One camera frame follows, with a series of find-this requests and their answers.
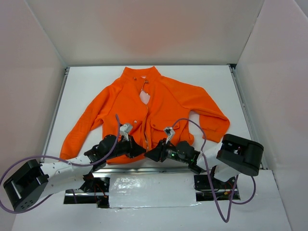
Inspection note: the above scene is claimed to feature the orange zip jacket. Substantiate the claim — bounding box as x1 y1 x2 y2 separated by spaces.
60 67 230 159

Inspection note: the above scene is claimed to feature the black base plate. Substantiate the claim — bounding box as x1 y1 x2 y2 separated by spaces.
64 177 110 208
193 173 241 202

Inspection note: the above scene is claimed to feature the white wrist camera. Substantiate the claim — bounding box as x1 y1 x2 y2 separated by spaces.
120 123 133 141
164 127 175 143

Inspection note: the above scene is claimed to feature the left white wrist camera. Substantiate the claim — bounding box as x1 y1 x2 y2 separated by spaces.
120 123 133 141

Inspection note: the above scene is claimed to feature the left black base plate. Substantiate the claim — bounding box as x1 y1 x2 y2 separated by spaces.
64 177 110 208

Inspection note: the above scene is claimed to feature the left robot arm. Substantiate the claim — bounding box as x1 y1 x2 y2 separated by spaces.
3 135 146 214

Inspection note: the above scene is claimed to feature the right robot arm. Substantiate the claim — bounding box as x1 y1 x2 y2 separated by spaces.
144 134 264 188

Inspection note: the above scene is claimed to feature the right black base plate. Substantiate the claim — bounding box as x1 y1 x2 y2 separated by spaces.
193 173 241 202

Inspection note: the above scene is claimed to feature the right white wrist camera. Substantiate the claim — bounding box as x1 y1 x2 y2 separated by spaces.
164 127 175 143

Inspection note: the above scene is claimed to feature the aluminium table frame rail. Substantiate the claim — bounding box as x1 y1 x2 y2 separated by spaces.
36 64 268 174

